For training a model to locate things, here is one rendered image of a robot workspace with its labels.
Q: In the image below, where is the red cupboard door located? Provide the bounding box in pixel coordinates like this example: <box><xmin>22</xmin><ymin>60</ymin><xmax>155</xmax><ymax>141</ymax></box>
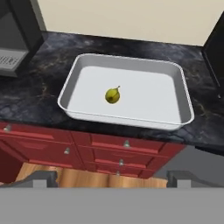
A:
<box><xmin>0</xmin><ymin>139</ymin><xmax>86</xmax><ymax>171</ymax></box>

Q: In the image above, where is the white rectangular tupperware container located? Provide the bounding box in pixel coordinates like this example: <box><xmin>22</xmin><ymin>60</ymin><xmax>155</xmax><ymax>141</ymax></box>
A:
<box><xmin>57</xmin><ymin>52</ymin><xmax>195</xmax><ymax>131</ymax></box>

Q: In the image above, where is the black appliance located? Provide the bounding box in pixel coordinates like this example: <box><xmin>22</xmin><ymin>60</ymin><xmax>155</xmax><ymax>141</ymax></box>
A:
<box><xmin>200</xmin><ymin>10</ymin><xmax>224</xmax><ymax>100</ymax></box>

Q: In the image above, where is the black coffee machine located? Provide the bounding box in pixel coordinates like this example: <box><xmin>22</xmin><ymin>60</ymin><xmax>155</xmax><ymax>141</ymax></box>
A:
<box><xmin>0</xmin><ymin>0</ymin><xmax>47</xmax><ymax>79</ymax></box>

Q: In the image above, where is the wide red drawer front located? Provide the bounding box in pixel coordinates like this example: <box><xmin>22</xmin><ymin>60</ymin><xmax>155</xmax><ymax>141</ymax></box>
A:
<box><xmin>0</xmin><ymin>122</ymin><xmax>74</xmax><ymax>145</ymax></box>

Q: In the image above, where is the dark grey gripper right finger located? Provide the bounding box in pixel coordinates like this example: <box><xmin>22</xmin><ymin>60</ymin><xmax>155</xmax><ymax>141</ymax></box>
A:
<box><xmin>166</xmin><ymin>170</ymin><xmax>221</xmax><ymax>188</ymax></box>

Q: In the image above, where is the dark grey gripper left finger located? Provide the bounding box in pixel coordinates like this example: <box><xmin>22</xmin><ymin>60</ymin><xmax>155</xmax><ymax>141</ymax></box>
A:
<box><xmin>4</xmin><ymin>170</ymin><xmax>59</xmax><ymax>188</ymax></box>

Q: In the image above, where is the green pear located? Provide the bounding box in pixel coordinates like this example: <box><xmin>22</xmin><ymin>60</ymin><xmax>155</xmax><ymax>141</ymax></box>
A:
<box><xmin>104</xmin><ymin>85</ymin><xmax>122</xmax><ymax>105</ymax></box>

